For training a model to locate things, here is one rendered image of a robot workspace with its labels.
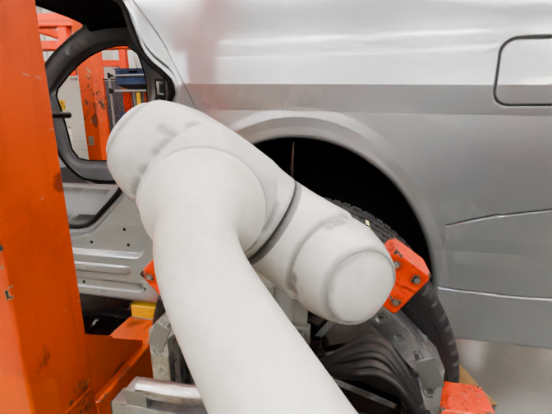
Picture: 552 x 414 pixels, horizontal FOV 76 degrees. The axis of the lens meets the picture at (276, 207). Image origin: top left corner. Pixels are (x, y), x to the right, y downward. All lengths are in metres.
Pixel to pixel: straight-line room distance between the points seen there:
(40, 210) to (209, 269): 0.65
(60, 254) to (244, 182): 0.64
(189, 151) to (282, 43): 0.76
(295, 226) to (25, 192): 0.58
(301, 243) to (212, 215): 0.13
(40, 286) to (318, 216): 0.63
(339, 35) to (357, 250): 0.76
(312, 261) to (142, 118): 0.19
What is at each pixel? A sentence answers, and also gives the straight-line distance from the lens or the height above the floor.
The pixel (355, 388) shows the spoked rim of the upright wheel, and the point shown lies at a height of 0.81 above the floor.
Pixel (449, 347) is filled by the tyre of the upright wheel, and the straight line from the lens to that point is 0.78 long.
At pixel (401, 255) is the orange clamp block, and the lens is 0.59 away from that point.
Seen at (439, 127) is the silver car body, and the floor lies 1.34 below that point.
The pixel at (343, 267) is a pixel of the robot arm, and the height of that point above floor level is 1.24.
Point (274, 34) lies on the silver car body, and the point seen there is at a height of 1.58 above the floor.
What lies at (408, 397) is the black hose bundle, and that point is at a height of 1.01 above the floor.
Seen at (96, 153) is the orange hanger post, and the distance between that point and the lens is 4.12.
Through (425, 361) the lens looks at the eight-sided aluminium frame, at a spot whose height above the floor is 0.98.
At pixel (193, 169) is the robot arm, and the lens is 0.27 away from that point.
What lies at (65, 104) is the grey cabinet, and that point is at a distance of 5.62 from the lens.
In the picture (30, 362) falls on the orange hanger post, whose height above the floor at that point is 0.91.
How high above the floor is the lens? 1.36
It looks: 14 degrees down
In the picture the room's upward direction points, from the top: straight up
